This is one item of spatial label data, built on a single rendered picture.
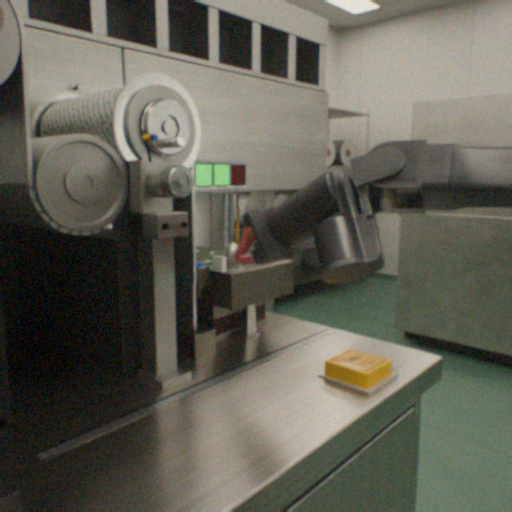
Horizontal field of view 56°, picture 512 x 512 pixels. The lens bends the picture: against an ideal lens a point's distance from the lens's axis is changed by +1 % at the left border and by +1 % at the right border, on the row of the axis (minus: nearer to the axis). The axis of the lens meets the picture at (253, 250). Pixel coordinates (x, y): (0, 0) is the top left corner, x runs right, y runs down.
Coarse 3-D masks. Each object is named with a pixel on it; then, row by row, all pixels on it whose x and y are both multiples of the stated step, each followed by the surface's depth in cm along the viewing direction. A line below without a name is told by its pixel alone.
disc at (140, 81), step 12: (156, 72) 65; (132, 84) 63; (144, 84) 64; (156, 84) 65; (168, 84) 67; (180, 84) 68; (120, 96) 62; (132, 96) 63; (120, 108) 62; (192, 108) 70; (120, 120) 62; (120, 132) 62; (120, 144) 62; (132, 156) 64; (192, 156) 71
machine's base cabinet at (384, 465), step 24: (408, 408) 76; (384, 432) 70; (408, 432) 76; (360, 456) 65; (384, 456) 70; (408, 456) 77; (336, 480) 60; (360, 480) 65; (384, 480) 71; (408, 480) 78; (288, 504) 54; (312, 504) 57; (336, 504) 61; (360, 504) 66; (384, 504) 72; (408, 504) 79
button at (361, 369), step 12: (336, 360) 68; (348, 360) 68; (360, 360) 68; (372, 360) 68; (384, 360) 68; (324, 372) 68; (336, 372) 66; (348, 372) 65; (360, 372) 64; (372, 372) 64; (384, 372) 67; (360, 384) 64; (372, 384) 64
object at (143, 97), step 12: (144, 96) 63; (156, 96) 65; (168, 96) 66; (180, 96) 68; (132, 108) 62; (144, 108) 64; (132, 120) 62; (192, 120) 70; (132, 132) 63; (192, 132) 70; (132, 144) 63; (144, 144) 64; (192, 144) 70; (144, 156) 64; (156, 156) 66; (168, 156) 67; (180, 156) 69
